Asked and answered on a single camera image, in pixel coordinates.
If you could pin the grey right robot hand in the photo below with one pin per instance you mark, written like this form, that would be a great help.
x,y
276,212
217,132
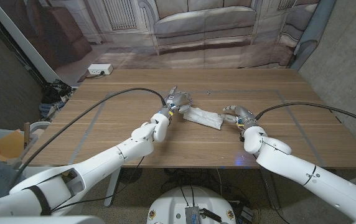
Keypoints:
x,y
243,115

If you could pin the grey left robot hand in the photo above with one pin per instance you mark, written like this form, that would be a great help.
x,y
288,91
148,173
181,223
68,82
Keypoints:
x,y
178,101

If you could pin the white tissue paper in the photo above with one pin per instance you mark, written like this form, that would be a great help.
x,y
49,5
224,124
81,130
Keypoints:
x,y
203,116

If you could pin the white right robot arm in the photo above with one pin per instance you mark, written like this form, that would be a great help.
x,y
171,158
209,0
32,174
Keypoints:
x,y
283,158

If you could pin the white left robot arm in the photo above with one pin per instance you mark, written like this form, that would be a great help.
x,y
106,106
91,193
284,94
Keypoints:
x,y
128,149

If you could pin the printed sofa room backdrop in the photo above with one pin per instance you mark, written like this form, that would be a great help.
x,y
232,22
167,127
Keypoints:
x,y
196,46

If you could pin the white power strip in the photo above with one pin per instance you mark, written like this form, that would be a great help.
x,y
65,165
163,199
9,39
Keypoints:
x,y
100,68

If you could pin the grey table leg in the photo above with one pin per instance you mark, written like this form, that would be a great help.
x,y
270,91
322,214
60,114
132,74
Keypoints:
x,y
272,196

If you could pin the black round fan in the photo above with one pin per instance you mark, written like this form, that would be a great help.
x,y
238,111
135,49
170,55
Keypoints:
x,y
130,175

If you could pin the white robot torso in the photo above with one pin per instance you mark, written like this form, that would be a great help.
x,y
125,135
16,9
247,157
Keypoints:
x,y
171,202

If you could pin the grey rolled backdrop tube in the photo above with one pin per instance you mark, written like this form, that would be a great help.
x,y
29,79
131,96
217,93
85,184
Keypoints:
x,y
311,34

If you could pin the white table leg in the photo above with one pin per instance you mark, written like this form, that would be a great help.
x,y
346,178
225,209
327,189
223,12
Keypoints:
x,y
112,189

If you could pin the grey finned electronics module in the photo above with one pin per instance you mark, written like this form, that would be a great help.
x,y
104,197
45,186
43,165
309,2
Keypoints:
x,y
192,215

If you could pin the pile of dark bags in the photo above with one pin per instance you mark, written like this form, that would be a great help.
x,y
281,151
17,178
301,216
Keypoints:
x,y
53,93

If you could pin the white plastic bin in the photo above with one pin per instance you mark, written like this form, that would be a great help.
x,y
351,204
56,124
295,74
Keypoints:
x,y
41,126

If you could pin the orange folder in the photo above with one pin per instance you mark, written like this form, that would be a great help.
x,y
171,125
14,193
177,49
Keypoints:
x,y
8,146

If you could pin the white diagonal frame beam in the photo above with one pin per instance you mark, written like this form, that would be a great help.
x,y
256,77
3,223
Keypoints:
x,y
19,37

